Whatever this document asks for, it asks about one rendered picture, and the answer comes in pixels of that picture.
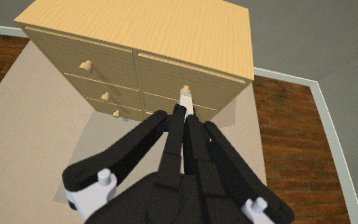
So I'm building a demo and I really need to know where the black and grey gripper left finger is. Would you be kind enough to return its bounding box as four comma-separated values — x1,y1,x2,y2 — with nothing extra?
62,92,187,224

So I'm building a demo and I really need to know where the brown wooden drawer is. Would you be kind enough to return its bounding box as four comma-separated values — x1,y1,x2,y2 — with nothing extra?
138,53,245,109
65,73,143,110
86,97,145,121
146,112,153,118
143,92,217,123
28,27,139,88

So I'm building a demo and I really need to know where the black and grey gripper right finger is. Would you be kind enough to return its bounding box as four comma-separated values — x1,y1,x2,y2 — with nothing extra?
182,93,295,224

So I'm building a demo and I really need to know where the small tan wooden chest of drawers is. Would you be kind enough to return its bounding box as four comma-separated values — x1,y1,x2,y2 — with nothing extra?
14,0,254,121

